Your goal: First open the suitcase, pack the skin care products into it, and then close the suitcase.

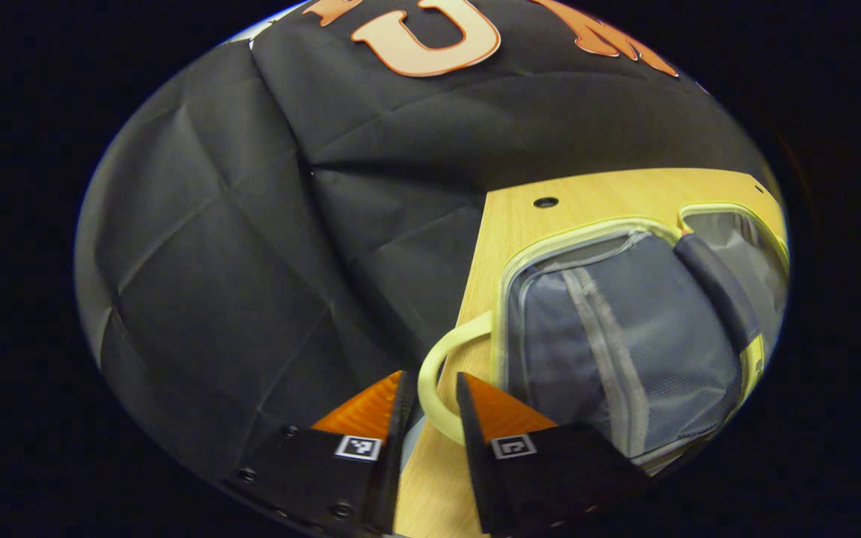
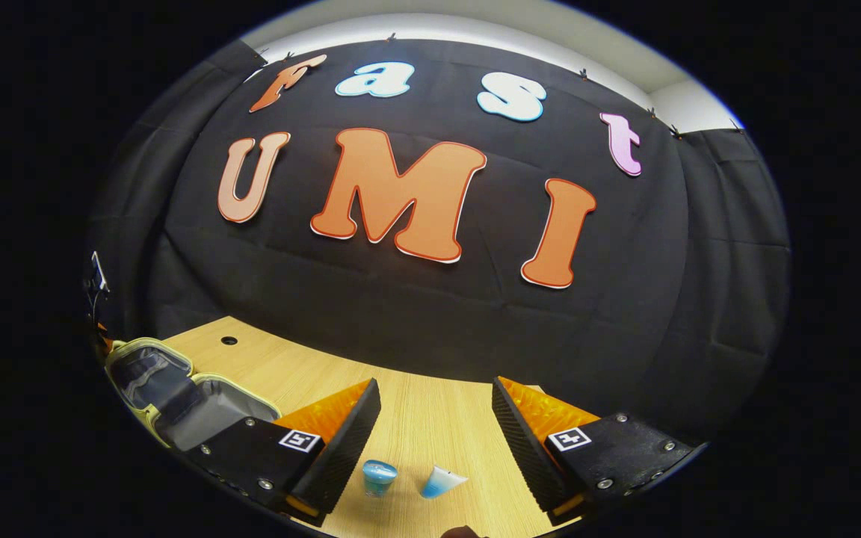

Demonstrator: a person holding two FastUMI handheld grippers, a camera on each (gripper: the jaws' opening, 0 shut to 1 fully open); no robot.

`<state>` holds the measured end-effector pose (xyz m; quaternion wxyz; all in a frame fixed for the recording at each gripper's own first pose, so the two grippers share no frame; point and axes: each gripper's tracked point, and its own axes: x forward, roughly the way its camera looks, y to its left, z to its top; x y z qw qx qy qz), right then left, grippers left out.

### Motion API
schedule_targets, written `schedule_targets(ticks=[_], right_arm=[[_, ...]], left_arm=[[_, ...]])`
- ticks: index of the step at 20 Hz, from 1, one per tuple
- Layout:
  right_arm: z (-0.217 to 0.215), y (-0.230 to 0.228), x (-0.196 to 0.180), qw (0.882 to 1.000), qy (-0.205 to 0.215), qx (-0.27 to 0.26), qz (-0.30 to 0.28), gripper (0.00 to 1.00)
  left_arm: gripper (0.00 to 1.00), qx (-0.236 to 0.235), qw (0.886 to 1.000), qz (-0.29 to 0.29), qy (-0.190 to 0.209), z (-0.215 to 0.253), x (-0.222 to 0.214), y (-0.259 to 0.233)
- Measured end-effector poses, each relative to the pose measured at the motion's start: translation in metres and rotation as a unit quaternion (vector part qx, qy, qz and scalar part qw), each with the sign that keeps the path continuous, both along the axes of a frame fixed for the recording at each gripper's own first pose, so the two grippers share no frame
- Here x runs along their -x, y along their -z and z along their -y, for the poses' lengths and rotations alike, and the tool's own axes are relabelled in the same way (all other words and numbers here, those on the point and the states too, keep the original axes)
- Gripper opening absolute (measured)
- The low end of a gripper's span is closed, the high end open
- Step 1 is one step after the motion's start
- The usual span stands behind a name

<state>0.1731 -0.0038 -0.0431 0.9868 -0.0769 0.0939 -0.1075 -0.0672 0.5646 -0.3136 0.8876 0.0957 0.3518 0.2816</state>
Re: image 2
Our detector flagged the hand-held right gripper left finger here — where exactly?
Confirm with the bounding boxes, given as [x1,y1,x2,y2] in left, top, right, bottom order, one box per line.
[185,377,383,524]

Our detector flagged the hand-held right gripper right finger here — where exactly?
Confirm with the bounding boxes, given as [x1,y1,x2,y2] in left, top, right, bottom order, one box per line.
[492,376,708,525]

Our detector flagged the blue skin care bottle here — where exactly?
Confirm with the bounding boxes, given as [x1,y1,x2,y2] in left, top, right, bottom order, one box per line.
[362,460,398,498]

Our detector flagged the blue white skin care tube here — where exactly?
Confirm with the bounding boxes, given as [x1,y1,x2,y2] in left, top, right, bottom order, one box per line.
[421,465,469,500]

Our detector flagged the pale yellow suitcase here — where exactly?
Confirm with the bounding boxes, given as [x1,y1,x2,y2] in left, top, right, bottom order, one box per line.
[104,336,283,453]

